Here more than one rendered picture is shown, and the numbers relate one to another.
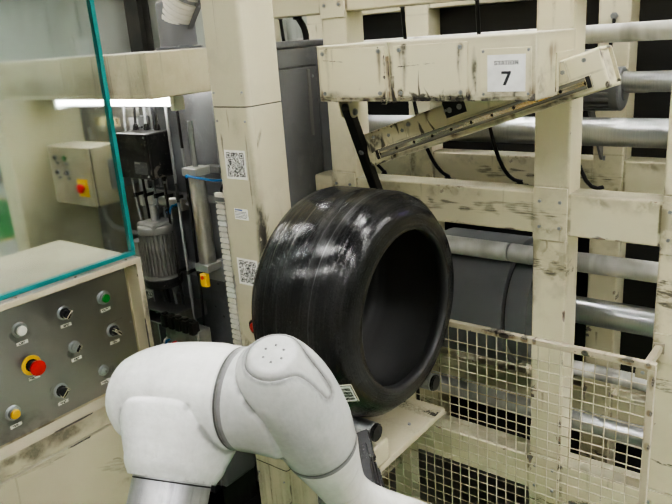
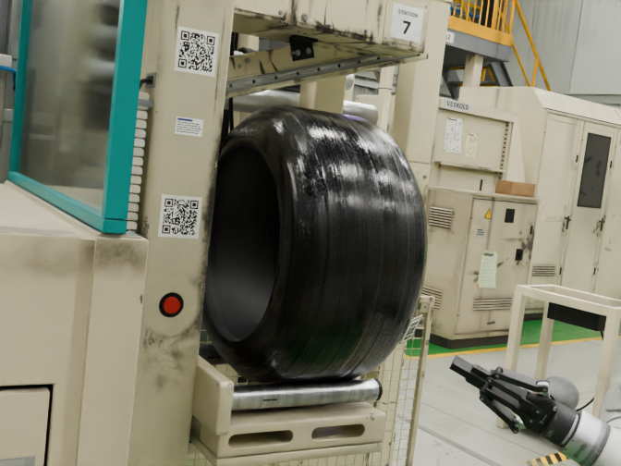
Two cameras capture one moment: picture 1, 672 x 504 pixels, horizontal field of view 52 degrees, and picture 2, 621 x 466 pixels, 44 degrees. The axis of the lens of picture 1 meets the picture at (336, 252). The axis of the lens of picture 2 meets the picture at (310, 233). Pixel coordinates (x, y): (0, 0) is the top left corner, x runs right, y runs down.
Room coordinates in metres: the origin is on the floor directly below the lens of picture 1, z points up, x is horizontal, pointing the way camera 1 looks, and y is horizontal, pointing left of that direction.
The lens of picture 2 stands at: (1.03, 1.40, 1.35)
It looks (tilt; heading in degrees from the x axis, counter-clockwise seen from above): 5 degrees down; 292
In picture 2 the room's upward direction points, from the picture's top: 7 degrees clockwise
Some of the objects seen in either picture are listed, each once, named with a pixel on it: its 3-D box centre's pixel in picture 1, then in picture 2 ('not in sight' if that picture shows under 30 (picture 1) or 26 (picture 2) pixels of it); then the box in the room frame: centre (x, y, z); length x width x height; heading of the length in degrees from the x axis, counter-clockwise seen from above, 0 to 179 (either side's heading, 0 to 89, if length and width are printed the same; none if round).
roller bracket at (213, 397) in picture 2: not in sight; (187, 375); (1.76, 0.12, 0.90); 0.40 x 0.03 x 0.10; 141
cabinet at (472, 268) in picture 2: not in sight; (471, 265); (2.10, -4.99, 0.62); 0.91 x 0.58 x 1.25; 61
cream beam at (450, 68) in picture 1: (440, 67); (298, 6); (1.81, -0.30, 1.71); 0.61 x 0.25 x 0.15; 51
